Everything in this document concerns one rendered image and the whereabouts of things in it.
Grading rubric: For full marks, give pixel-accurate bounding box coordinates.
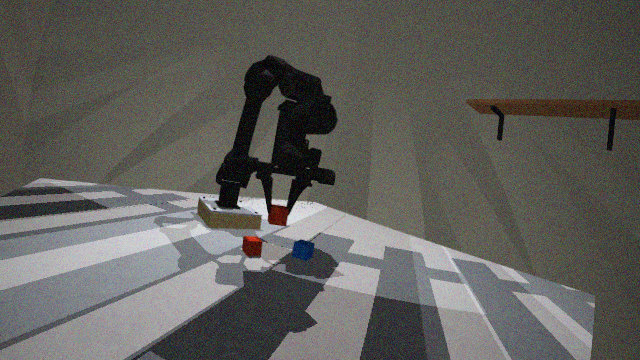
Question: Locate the red cube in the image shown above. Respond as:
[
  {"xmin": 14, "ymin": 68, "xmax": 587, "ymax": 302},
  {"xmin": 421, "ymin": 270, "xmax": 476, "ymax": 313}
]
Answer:
[
  {"xmin": 267, "ymin": 205, "xmax": 288, "ymax": 226},
  {"xmin": 242, "ymin": 236, "xmax": 262, "ymax": 256}
]

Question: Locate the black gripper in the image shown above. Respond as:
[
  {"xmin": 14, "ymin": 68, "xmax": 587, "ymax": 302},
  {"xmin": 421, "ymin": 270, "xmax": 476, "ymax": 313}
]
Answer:
[{"xmin": 235, "ymin": 131, "xmax": 335, "ymax": 216}]

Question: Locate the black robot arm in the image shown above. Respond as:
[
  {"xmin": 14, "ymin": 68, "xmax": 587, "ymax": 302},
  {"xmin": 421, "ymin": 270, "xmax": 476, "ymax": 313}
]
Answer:
[{"xmin": 215, "ymin": 55, "xmax": 338, "ymax": 209}]

